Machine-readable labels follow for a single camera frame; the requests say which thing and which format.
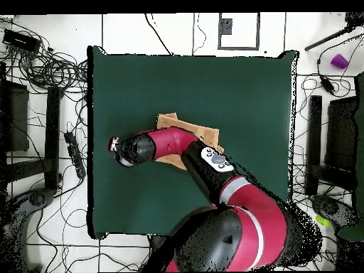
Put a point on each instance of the tan terry towel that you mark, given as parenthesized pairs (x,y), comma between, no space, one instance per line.
(170,119)

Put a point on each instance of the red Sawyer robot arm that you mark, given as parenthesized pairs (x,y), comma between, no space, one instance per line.
(227,204)

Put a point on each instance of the dark flat panel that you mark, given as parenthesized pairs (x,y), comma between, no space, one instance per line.
(18,119)
(341,133)

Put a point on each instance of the black power strip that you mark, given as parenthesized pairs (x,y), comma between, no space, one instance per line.
(75,156)

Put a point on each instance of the dark green table cloth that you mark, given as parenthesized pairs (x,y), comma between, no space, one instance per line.
(142,85)

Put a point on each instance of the black electronics box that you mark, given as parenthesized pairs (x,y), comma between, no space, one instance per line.
(21,41)

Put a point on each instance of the small dark grey square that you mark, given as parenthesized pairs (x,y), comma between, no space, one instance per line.
(226,26)

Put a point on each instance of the black power adapter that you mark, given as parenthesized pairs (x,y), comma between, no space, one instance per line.
(327,84)

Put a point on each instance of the lime green small object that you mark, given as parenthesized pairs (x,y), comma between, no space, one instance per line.
(322,220)

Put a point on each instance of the purple plastic cup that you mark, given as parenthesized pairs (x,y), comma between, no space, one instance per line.
(339,61)

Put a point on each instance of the black rod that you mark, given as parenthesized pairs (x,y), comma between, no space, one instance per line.
(330,37)

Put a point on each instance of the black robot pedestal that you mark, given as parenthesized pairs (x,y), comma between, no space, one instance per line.
(157,244)

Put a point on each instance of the grey square floor frame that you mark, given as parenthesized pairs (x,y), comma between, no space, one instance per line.
(239,48)

